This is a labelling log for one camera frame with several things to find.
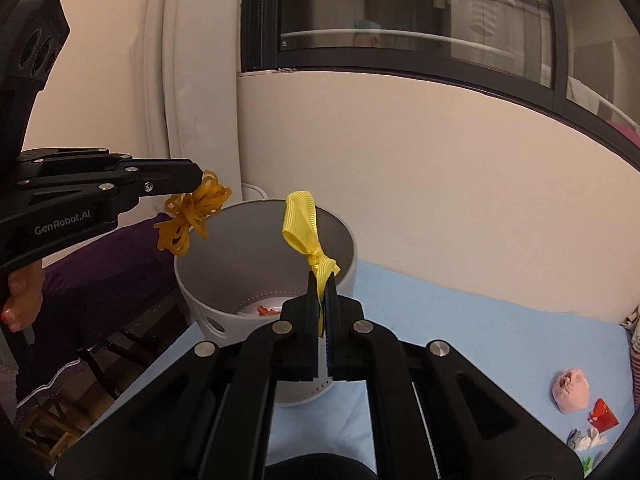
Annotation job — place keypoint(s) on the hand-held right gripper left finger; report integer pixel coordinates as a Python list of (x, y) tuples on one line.
[(312, 315)]

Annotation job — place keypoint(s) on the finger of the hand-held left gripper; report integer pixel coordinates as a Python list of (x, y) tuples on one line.
[(165, 180), (75, 154)]

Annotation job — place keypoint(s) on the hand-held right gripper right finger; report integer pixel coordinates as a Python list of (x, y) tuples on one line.
[(331, 315)]

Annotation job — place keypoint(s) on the brown rubber band bundle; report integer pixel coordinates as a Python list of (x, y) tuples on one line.
[(195, 205)]

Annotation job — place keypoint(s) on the orange plastic wrapper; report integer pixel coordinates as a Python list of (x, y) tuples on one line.
[(267, 310)]

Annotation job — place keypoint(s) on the yellow ribbon bow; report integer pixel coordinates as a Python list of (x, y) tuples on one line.
[(300, 225)]

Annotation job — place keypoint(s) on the white round bin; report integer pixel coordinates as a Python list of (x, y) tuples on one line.
[(240, 240)]

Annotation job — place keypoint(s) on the pink cloth ball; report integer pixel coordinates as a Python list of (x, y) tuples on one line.
[(571, 392)]

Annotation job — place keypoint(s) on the grey cloth scrap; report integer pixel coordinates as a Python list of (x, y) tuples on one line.
[(576, 439)]

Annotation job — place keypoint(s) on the red paper packet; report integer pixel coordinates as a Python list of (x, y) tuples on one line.
[(602, 416)]

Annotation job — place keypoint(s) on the white knotted tissue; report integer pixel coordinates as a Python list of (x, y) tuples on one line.
[(596, 438)]

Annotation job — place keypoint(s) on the green ribbon bow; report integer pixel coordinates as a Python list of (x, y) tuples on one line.
[(588, 461)]

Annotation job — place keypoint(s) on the person's left hand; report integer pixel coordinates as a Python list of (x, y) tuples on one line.
[(22, 300)]

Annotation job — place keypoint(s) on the dark purple cloth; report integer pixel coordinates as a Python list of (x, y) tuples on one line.
[(100, 280)]

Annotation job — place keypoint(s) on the bed with blue sheet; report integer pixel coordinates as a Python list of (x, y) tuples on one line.
[(450, 320)]

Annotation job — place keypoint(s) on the white upright mattress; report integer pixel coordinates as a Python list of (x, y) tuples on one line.
[(195, 60)]

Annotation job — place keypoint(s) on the dark framed window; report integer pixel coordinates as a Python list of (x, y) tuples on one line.
[(400, 5)]

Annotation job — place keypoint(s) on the striped blanket bundle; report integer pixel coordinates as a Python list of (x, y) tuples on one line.
[(634, 350)]

